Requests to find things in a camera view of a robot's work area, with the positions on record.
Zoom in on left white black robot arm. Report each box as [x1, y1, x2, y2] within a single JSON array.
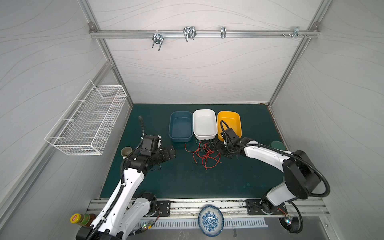
[[76, 132, 176, 240]]

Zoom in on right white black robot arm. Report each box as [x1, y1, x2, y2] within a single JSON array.
[[219, 120, 331, 214]]

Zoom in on yellow plastic bin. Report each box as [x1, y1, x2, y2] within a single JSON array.
[[217, 111, 242, 142]]

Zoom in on white plastic bin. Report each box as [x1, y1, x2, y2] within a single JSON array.
[[193, 109, 218, 140]]

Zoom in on beige mug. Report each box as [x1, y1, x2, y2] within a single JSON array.
[[121, 147, 133, 159]]

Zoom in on blue plastic bin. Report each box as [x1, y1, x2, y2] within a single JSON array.
[[169, 111, 194, 143]]

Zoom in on green round lid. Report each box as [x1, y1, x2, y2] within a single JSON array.
[[270, 141, 287, 151]]

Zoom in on white vent strip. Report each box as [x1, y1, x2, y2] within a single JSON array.
[[151, 217, 269, 231]]

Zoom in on blue white patterned plate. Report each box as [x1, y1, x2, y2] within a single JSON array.
[[198, 205, 224, 238]]

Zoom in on sauce bottle yellow cap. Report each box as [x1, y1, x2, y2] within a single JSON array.
[[70, 214, 97, 227]]

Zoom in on small metal hook clamp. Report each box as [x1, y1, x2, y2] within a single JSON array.
[[221, 27, 227, 39]]

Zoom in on left metal U-bolt clamp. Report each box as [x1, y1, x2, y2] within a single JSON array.
[[152, 33, 164, 51]]

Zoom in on metal u-bolt clamp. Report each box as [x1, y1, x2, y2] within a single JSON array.
[[152, 33, 164, 51], [183, 26, 197, 42]]

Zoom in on middle metal U-bolt clamp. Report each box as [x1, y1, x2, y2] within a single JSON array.
[[183, 26, 197, 42]]

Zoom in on tangled red cables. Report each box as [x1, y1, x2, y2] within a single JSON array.
[[184, 140, 223, 171]]

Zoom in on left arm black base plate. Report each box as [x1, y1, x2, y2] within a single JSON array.
[[146, 201, 171, 217]]

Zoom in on aluminium front rail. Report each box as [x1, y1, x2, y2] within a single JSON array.
[[86, 197, 331, 219]]

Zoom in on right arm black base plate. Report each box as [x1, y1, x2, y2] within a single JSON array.
[[242, 199, 288, 216]]

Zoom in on white wire wall basket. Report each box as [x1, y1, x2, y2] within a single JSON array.
[[45, 80, 127, 156]]

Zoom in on right metal bolt bracket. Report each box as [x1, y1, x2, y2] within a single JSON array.
[[282, 27, 309, 39]]

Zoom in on metal crossbar rail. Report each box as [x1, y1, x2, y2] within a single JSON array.
[[90, 29, 321, 39]]

